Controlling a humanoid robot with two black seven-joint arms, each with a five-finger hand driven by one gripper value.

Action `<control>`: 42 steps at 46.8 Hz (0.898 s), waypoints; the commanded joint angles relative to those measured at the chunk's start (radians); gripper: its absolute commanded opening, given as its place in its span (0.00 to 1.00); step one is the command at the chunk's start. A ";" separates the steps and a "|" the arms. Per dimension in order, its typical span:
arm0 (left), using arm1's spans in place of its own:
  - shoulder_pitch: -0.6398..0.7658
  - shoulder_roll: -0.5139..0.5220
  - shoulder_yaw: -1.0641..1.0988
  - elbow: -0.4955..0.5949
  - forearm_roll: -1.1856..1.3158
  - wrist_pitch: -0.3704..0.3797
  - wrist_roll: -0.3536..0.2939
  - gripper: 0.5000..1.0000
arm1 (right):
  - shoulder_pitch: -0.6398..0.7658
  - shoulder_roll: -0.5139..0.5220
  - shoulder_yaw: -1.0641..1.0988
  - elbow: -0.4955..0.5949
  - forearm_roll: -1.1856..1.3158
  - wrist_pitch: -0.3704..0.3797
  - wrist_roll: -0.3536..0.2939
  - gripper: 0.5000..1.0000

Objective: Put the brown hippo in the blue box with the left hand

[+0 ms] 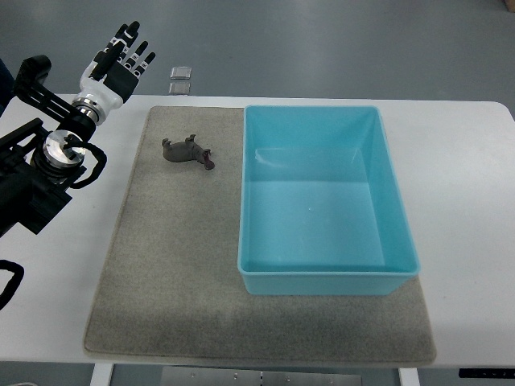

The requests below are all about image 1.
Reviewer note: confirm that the black table control panel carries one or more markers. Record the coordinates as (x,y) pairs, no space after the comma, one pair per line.
(487,373)

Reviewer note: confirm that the brown toy hippo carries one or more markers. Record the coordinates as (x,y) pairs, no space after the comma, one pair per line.
(186,151)

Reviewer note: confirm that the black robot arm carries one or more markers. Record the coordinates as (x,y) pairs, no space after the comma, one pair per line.
(39,166)

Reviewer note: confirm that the grey felt mat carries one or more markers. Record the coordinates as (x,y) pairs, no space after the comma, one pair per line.
(171,289)

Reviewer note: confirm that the white left table leg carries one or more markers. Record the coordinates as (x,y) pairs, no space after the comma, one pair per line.
(102,374)

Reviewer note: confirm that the white table leg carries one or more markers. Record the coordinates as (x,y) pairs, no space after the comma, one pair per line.
(408,377)
(102,374)

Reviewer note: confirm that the white right table leg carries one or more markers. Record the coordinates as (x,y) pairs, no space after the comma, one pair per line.
(408,377)

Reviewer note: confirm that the blue plastic box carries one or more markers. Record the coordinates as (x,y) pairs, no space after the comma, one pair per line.
(321,211)

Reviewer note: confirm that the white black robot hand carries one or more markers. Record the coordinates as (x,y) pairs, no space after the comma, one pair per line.
(114,73)

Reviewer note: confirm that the metal table base plate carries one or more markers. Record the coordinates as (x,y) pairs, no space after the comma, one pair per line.
(219,376)

